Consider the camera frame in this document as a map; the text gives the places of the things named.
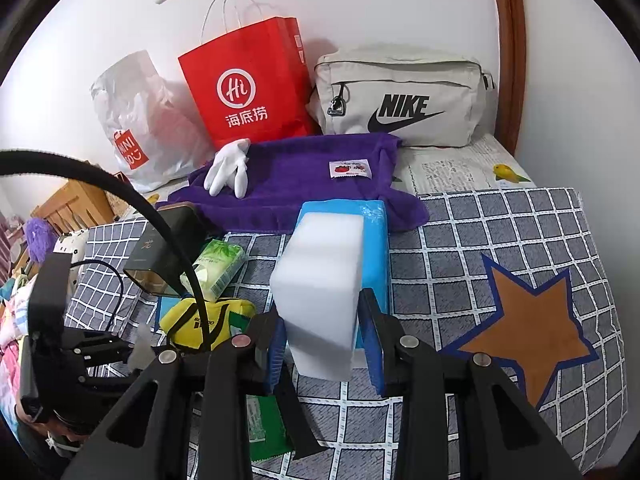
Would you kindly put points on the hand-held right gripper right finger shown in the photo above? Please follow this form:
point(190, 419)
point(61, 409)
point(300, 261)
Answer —
point(372, 350)

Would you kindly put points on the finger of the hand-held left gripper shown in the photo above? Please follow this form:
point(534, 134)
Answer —
point(97, 346)
point(110, 375)

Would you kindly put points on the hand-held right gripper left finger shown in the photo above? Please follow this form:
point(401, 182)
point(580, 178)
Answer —
point(272, 355)

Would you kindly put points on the yellow fabric pouch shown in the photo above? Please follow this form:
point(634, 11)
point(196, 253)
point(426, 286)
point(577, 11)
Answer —
point(220, 320)

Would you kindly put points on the white sponge block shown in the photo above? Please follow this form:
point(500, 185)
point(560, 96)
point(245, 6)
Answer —
point(320, 285)

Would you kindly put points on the green pocket tissue packet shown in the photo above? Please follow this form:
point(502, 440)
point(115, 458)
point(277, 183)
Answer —
point(220, 265)

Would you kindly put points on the pink patterned cloth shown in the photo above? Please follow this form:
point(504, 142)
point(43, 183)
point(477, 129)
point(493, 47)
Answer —
point(10, 325)

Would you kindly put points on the blue tissue pack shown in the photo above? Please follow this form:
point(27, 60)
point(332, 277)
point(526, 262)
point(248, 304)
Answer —
point(377, 260)

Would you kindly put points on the white spotted plush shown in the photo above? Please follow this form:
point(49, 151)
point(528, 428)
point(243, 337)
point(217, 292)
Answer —
point(70, 250)

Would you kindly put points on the purple fluffy toy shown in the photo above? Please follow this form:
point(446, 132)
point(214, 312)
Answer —
point(40, 237)

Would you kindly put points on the dark box with gold end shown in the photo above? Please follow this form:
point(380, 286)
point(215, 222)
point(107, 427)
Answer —
point(170, 245)

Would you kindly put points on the grey checked bedsheet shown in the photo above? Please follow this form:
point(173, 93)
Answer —
point(450, 240)

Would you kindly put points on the brown cardboard box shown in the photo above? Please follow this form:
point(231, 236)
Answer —
point(75, 205)

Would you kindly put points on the purple towel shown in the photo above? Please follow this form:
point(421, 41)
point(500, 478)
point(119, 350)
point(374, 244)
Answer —
point(300, 180)

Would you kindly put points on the white glove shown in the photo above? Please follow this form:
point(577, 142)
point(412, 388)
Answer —
point(227, 167)

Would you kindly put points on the newspaper print sheet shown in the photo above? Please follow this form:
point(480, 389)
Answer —
point(450, 167)

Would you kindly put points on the white plastic shopping bag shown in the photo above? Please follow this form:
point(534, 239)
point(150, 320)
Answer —
point(145, 110)

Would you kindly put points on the beige waist bag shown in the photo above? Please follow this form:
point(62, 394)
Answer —
point(400, 90)

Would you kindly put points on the red paper bag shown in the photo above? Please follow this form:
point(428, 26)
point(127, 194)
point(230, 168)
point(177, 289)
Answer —
point(250, 85)

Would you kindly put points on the brown wooden headboard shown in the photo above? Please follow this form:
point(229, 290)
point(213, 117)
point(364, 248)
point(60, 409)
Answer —
point(512, 60)

